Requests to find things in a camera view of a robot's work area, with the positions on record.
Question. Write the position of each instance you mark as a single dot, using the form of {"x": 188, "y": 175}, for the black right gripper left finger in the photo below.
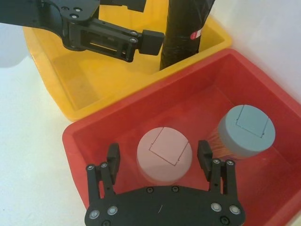
{"x": 113, "y": 162}

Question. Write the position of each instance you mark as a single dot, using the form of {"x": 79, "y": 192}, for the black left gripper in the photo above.
{"x": 42, "y": 14}

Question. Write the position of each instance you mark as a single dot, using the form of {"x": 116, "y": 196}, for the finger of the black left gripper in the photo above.
{"x": 150, "y": 43}
{"x": 131, "y": 4}

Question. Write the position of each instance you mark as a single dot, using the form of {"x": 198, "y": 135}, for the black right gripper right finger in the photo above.
{"x": 205, "y": 160}

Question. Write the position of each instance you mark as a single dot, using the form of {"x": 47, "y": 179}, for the pink lidded round container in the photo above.
{"x": 164, "y": 153}

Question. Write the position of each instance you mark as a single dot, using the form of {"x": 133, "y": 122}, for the grey lidded toothpick container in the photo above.
{"x": 249, "y": 131}

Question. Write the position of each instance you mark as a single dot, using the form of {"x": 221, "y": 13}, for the yellow plastic bin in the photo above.
{"x": 98, "y": 77}

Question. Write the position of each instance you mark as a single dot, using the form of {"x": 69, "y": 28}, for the red plastic bin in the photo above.
{"x": 178, "y": 103}

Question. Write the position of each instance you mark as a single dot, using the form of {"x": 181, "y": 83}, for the black wrapped post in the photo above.
{"x": 183, "y": 28}

